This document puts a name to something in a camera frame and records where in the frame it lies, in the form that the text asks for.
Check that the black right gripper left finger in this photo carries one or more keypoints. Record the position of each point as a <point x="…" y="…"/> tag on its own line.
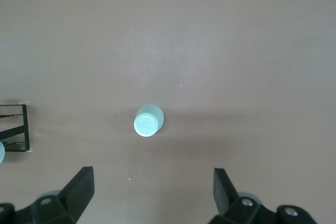
<point x="78" y="190"/>

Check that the whitish plastic cup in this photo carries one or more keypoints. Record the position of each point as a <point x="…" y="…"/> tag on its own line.
<point x="1" y="153"/>

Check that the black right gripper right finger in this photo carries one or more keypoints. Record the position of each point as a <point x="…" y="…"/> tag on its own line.
<point x="225" y="195"/>

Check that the pale green plastic cup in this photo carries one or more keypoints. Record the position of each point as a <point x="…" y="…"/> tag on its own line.
<point x="144" y="125"/>

